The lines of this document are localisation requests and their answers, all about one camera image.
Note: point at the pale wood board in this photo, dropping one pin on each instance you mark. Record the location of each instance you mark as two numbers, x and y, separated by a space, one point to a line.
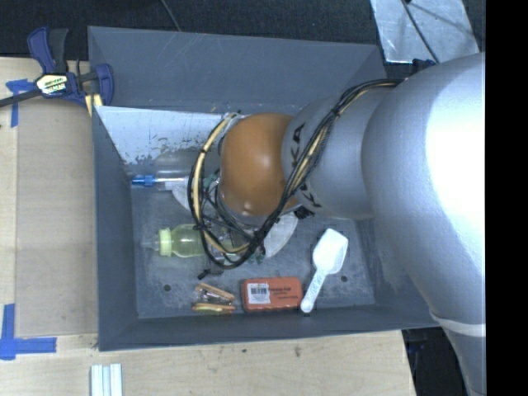
53 221

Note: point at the grey metal bin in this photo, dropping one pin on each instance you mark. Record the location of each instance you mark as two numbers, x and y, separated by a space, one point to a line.
247 68

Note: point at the white plastic scoop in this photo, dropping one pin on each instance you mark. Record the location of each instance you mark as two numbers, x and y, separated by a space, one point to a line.
330 251

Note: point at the clear plastic bottle blue cap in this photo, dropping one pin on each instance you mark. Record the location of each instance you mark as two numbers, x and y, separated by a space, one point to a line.
169 167

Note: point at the orange block with barcode label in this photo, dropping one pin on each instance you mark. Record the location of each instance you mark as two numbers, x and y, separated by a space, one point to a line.
284 295

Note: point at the orange and brown stapler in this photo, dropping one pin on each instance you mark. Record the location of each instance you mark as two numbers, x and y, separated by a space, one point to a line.
214 293

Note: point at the yellow-green plastic bottle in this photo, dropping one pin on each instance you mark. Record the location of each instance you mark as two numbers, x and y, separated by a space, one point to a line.
185 242

